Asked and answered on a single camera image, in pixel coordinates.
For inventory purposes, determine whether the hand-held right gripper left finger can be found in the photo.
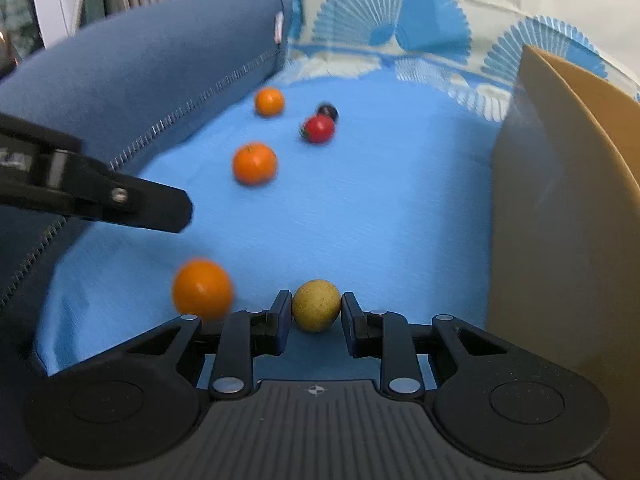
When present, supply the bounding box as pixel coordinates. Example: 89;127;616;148
125;289;293;401

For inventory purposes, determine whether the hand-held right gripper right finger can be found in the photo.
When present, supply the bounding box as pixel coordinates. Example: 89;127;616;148
340;291;506;398

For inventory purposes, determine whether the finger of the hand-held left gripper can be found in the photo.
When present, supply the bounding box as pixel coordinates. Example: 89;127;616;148
47;151;194;234

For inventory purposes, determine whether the yellow-green round fruit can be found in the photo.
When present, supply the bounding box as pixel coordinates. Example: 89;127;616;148
292;279;342;333

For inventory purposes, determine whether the brown cardboard box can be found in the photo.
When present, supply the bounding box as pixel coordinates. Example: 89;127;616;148
487;44;640;480

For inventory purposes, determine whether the small orange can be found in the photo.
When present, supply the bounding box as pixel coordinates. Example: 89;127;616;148
254;87;286;118
172;258;234;322
231;142;278;187

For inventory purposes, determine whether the red tomato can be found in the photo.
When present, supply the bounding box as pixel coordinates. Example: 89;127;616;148
299;114;336;145

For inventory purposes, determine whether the white window frame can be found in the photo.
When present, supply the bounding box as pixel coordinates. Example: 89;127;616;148
27;0;83;46

